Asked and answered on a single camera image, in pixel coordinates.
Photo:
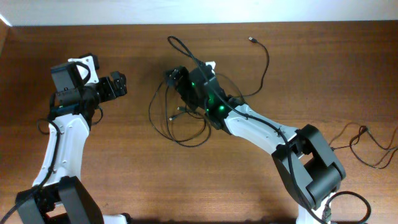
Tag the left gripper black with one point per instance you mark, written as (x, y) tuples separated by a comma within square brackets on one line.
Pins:
[(115, 86)]

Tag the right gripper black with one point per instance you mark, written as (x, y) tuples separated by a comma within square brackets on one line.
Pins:
[(181, 71)]

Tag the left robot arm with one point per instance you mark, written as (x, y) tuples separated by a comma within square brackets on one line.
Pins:
[(57, 194)]

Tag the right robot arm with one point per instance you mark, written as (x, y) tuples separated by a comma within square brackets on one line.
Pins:
[(308, 167)]

